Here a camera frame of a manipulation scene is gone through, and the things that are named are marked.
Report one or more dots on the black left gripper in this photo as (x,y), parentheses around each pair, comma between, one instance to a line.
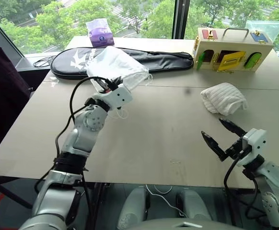
(108,86)

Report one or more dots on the wooden lock box toy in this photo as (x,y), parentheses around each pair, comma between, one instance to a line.
(233,48)

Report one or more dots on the white folded towel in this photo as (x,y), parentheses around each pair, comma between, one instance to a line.
(223,97)

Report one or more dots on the clear plastic zip bag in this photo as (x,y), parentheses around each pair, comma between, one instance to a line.
(266,27)

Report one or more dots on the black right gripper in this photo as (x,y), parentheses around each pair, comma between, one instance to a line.
(235,148)

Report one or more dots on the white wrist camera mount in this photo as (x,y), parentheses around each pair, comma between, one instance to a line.
(120,95)
(255,143)

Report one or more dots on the grey rounded robot leg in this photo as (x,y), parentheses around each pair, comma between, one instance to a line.
(132,207)
(193,203)

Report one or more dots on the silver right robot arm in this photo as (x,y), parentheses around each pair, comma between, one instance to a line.
(273,176)

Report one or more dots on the dark window frame post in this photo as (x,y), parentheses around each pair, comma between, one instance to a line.
(180,19)

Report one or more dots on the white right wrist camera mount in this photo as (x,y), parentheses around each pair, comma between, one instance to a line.
(255,143)

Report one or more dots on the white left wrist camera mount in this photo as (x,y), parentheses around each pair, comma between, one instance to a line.
(120,95)

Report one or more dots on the purple tissue pack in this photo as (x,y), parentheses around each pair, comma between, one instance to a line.
(101,34)

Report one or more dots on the black racket bag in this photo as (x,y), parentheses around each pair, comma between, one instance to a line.
(158,60)

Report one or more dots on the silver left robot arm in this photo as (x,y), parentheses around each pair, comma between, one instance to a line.
(91,121)

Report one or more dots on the silver robot torso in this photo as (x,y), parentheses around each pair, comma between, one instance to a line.
(177,224)

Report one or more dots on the dark maroon chair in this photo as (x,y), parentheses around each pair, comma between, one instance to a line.
(3,95)

